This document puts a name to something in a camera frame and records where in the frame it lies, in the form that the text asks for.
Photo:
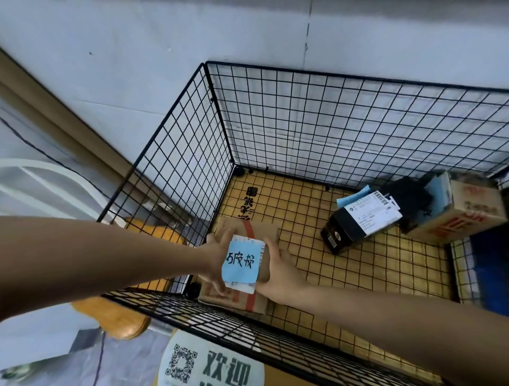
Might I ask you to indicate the person's left hand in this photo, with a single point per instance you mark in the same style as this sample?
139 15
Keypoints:
210 260

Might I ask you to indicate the person's right hand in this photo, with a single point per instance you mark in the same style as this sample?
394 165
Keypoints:
284 282

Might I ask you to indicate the person's left thumb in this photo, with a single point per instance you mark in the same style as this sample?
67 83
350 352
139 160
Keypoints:
218 287

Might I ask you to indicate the person's right thumb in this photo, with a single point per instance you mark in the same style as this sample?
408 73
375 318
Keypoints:
277 261

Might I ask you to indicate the cardboard box with red tape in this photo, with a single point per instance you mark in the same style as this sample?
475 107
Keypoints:
260 238

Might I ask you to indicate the person's right forearm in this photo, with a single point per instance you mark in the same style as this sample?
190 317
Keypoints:
405 330

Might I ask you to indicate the person's left forearm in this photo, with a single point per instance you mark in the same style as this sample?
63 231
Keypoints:
91 258

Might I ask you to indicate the blue handwritten note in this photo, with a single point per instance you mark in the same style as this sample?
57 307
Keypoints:
242 262

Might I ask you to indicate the black box with white label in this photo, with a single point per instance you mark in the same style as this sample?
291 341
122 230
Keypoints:
346 228

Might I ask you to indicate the round white floor sticker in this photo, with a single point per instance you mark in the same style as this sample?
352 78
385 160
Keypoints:
214 366

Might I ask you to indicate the light blue paper slip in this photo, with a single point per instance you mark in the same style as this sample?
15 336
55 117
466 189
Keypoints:
352 197

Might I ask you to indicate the yellow cardboard liner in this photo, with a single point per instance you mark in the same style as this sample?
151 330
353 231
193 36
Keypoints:
381 270

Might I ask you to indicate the orange wooden stool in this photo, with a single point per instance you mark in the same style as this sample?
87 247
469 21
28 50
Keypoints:
113 318

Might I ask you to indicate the black plastic parcel bag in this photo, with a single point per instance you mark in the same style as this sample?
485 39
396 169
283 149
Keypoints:
409 202

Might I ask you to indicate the grey plastic sheet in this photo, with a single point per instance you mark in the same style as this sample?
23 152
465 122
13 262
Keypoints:
47 350

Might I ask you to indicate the cardboard box with red print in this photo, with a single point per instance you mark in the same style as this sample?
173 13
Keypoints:
473 210

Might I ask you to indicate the brown wooden trim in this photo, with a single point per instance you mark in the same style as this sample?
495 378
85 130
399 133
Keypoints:
75 131

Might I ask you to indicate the dark blue bin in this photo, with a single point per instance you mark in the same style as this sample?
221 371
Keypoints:
491 270

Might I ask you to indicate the white metal frame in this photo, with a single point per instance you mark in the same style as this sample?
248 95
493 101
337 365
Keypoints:
59 169

